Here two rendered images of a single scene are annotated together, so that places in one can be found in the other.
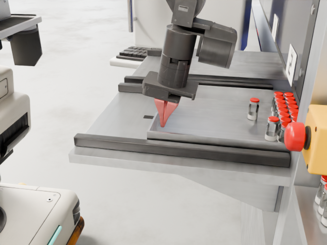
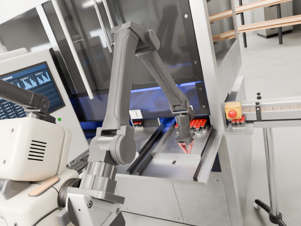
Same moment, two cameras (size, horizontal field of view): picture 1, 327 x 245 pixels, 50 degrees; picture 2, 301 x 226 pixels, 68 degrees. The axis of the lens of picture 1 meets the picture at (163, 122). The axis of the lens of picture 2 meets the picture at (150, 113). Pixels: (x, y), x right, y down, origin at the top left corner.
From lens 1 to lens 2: 1.03 m
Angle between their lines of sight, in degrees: 62
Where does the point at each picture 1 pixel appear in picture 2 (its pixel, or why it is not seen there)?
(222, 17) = (73, 135)
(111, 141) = (201, 166)
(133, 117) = (173, 167)
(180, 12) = (188, 107)
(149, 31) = not seen: hidden behind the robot
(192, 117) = (178, 150)
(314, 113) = (231, 106)
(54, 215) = not seen: outside the picture
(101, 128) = (182, 175)
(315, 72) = (219, 100)
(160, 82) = (188, 136)
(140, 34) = not seen: hidden behind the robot
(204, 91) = (159, 145)
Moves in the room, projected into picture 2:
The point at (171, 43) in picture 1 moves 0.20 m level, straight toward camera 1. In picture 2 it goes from (187, 120) to (233, 115)
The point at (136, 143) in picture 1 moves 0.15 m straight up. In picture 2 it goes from (204, 159) to (198, 130)
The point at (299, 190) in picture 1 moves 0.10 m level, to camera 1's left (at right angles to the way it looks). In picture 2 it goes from (229, 131) to (230, 141)
